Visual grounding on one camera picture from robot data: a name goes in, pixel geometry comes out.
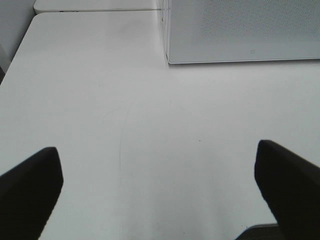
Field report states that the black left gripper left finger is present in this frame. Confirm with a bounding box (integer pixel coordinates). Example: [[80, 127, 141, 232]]
[[0, 147, 64, 240]]

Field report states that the white microwave oven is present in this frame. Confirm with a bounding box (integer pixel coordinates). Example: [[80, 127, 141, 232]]
[[156, 0, 320, 65]]

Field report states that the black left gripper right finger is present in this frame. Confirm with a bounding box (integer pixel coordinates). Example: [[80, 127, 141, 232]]
[[254, 140, 320, 240]]

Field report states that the white adjacent table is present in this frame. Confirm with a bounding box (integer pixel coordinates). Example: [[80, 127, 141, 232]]
[[33, 0, 158, 14]]

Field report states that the white microwave door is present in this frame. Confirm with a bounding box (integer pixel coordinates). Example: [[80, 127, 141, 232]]
[[166, 0, 320, 65]]

